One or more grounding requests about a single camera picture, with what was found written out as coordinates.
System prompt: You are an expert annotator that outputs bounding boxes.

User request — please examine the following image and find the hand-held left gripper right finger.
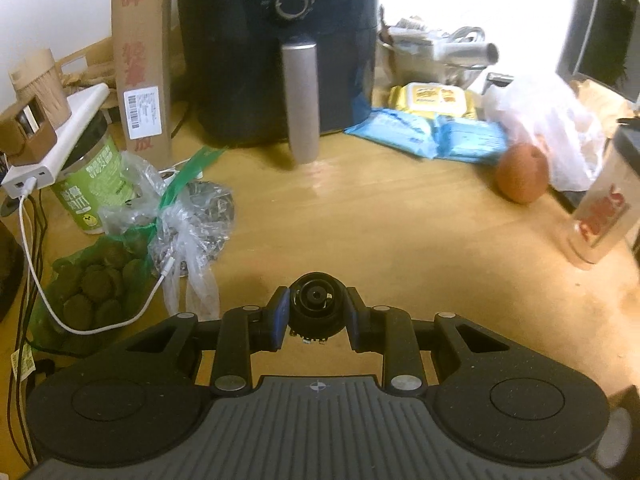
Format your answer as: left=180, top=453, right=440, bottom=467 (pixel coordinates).
left=344, top=286, right=512, bottom=397

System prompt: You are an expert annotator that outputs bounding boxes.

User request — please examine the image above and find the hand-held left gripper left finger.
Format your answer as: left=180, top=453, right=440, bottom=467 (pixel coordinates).
left=125, top=285, right=292, bottom=397

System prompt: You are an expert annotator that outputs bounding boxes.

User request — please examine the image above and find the black round knob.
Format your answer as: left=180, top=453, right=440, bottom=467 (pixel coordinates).
left=289, top=272, right=347, bottom=347

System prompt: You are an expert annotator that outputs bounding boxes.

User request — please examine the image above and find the clear plastic bag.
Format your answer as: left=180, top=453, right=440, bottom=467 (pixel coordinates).
left=97, top=150, right=236, bottom=321

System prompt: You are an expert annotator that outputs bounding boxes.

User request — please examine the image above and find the green bag of dark biscuits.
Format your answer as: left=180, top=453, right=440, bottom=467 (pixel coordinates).
left=27, top=145, right=228, bottom=356

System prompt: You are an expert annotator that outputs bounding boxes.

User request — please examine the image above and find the orange fruit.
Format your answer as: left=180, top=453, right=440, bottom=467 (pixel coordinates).
left=495, top=142, right=550, bottom=205

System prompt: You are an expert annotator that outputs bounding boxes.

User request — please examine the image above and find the green labelled can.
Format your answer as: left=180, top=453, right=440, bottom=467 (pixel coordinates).
left=50, top=110, right=126, bottom=236

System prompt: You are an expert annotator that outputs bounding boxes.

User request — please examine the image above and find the yellow wipes packet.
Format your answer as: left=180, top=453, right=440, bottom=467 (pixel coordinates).
left=389, top=82, right=482, bottom=122

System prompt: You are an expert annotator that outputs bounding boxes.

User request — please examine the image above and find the black air fryer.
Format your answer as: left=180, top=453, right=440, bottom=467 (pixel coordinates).
left=172, top=0, right=381, bottom=165

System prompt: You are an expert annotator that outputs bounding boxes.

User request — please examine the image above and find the steel bowl with clutter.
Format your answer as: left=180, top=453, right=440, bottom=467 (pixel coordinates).
left=380, top=5, right=488, bottom=90

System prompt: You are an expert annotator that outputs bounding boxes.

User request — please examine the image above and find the clear shaker bottle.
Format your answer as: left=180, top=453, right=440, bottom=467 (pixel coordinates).
left=565, top=120, right=640, bottom=271

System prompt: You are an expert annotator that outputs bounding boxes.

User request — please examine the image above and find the large white plastic bag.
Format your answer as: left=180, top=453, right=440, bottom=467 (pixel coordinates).
left=482, top=72, right=606, bottom=193

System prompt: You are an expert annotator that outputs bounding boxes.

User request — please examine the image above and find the white power bank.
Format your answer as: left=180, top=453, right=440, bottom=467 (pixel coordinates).
left=1, top=82, right=110, bottom=198

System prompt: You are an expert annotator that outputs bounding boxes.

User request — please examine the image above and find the silver hair dryer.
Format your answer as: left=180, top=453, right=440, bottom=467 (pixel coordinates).
left=432, top=41, right=501, bottom=67

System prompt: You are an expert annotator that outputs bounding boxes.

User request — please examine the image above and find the small wooden box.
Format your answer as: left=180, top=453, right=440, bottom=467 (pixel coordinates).
left=0, top=102, right=57, bottom=167

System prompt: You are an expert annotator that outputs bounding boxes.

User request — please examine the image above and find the tall brown cardboard box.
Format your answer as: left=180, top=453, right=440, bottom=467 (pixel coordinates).
left=111, top=0, right=176, bottom=168

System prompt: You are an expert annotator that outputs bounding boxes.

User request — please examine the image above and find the wooden toothpick holder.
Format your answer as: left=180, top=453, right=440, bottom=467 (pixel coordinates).
left=10, top=49, right=68, bottom=126

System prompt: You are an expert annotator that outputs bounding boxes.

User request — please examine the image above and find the black framed screen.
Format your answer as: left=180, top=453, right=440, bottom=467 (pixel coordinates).
left=555, top=0, right=640, bottom=103

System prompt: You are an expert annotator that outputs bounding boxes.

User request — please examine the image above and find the white charging cable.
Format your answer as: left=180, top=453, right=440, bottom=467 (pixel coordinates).
left=17, top=175, right=176, bottom=333

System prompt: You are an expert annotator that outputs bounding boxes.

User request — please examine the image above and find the black cable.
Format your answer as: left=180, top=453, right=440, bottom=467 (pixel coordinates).
left=10, top=195, right=51, bottom=466

